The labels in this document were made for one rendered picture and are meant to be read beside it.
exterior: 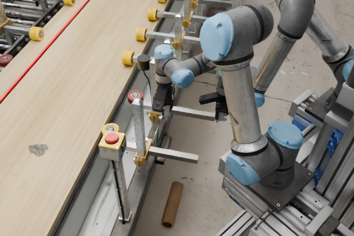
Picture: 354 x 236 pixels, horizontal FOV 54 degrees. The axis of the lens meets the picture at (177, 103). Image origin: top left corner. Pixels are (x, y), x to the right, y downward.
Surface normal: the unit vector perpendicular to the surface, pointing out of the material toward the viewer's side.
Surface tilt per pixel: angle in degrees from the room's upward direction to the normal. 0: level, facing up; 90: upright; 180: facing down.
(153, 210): 0
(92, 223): 0
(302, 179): 0
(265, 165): 64
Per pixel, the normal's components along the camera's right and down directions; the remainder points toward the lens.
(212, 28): -0.85, 0.26
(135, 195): 0.01, -0.73
